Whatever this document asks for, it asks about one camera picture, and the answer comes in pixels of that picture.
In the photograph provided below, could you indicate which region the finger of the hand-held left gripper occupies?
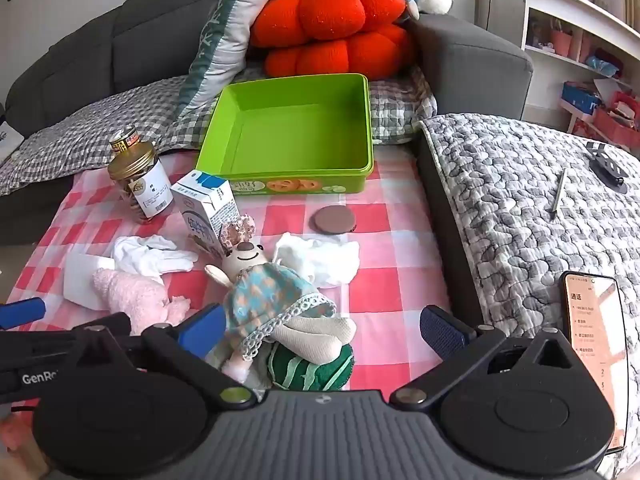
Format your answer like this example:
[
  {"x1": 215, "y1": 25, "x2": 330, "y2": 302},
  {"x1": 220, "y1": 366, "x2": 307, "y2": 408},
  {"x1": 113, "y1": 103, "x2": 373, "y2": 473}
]
[
  {"x1": 0, "y1": 297, "x2": 47, "y2": 331},
  {"x1": 65, "y1": 312, "x2": 132, "y2": 337}
]

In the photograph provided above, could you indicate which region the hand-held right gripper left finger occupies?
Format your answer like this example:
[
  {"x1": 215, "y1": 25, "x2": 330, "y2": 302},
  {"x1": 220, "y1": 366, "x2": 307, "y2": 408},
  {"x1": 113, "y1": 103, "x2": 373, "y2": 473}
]
[{"x1": 70, "y1": 304, "x2": 257, "y2": 407}]

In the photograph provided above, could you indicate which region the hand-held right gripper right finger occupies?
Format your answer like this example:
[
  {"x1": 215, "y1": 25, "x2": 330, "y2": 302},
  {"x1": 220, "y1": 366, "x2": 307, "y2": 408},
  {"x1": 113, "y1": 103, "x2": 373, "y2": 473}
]
[{"x1": 389, "y1": 305, "x2": 586, "y2": 407}]

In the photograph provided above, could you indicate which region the white glove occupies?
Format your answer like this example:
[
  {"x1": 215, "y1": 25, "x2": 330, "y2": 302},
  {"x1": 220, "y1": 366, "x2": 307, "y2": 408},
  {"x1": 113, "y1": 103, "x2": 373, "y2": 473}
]
[{"x1": 111, "y1": 234, "x2": 200, "y2": 277}]

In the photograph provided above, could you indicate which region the green striped watermelon plush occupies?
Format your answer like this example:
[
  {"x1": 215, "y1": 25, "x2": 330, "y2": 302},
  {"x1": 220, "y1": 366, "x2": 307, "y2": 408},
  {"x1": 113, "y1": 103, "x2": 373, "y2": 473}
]
[{"x1": 265, "y1": 342, "x2": 355, "y2": 392}]

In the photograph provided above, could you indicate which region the white cloth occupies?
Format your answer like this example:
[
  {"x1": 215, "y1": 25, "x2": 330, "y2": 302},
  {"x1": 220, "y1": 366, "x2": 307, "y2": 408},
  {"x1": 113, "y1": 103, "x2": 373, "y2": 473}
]
[{"x1": 272, "y1": 232, "x2": 361, "y2": 288}]

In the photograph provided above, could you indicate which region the green plastic box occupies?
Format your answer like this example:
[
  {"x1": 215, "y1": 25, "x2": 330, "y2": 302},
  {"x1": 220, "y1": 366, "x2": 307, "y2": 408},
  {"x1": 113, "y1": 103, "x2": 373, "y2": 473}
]
[{"x1": 194, "y1": 73, "x2": 375, "y2": 196}]

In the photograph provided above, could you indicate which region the person's left hand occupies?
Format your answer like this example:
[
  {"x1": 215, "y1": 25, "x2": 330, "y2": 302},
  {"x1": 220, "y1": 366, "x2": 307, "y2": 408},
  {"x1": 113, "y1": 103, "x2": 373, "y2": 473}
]
[{"x1": 0, "y1": 412, "x2": 51, "y2": 480}]

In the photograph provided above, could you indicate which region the pink checked cloth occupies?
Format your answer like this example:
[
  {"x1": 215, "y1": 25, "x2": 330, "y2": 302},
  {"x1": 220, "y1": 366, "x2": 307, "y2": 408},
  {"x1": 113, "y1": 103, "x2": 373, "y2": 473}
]
[{"x1": 7, "y1": 145, "x2": 453, "y2": 396}]

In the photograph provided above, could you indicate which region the white blue milk carton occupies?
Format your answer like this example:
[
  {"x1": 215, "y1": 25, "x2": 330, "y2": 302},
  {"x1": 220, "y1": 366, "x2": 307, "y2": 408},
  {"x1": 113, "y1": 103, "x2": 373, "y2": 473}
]
[{"x1": 170, "y1": 170, "x2": 240, "y2": 261}]

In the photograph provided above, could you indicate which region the gold-lidded clear jar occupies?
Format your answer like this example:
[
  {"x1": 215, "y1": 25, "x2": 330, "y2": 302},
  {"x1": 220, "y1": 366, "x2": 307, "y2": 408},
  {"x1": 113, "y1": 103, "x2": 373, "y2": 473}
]
[{"x1": 107, "y1": 140, "x2": 175, "y2": 225}]

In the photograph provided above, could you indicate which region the smartphone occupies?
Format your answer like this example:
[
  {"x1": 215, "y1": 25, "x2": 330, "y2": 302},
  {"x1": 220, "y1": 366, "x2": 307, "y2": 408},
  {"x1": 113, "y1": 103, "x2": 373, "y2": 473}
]
[{"x1": 559, "y1": 271, "x2": 628, "y2": 453}]

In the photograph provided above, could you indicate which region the brown round disc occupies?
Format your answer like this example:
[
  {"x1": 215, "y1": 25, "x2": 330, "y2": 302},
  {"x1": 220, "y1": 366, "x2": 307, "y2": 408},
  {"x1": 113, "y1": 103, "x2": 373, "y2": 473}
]
[{"x1": 311, "y1": 205, "x2": 357, "y2": 235}]

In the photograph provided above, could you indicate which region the grey pen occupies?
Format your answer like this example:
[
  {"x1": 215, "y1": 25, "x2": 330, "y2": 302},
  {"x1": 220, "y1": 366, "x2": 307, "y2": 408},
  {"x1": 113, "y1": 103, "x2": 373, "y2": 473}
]
[{"x1": 550, "y1": 167, "x2": 568, "y2": 221}]

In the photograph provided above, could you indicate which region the small yellow red can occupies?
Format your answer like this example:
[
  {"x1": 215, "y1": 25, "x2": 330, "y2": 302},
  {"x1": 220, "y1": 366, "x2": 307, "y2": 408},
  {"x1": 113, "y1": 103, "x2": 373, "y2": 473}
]
[{"x1": 110, "y1": 126, "x2": 141, "y2": 153}]

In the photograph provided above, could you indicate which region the grey checked blanket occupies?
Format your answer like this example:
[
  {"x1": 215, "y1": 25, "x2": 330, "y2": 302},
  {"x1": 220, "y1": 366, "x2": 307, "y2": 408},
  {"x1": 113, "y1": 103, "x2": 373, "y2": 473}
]
[{"x1": 0, "y1": 65, "x2": 438, "y2": 196}]

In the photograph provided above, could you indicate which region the red box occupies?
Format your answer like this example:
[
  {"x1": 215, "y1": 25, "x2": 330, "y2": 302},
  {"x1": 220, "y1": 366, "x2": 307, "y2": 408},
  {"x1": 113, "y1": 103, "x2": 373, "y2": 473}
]
[{"x1": 592, "y1": 105, "x2": 640, "y2": 148}]

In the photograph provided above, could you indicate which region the blue box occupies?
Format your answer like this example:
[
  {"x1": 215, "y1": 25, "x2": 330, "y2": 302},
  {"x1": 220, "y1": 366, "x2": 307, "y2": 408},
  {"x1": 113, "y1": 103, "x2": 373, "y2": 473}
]
[{"x1": 561, "y1": 81, "x2": 603, "y2": 116}]

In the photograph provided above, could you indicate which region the green white branch-print pillow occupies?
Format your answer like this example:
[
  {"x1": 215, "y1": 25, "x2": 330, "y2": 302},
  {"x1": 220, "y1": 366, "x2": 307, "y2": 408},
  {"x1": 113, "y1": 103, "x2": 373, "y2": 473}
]
[{"x1": 172, "y1": 0, "x2": 281, "y2": 118}]

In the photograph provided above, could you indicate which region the orange pumpkin cushion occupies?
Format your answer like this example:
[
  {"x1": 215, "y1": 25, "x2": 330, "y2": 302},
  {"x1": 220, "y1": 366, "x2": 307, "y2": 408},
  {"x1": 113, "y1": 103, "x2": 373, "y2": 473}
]
[
  {"x1": 264, "y1": 25, "x2": 415, "y2": 81},
  {"x1": 250, "y1": 0, "x2": 408, "y2": 51}
]

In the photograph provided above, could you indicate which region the grey sofa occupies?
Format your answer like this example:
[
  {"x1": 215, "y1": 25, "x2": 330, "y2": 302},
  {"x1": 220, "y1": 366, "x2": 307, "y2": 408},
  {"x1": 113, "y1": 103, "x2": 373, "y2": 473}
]
[{"x1": 0, "y1": 0, "x2": 535, "y2": 201}]

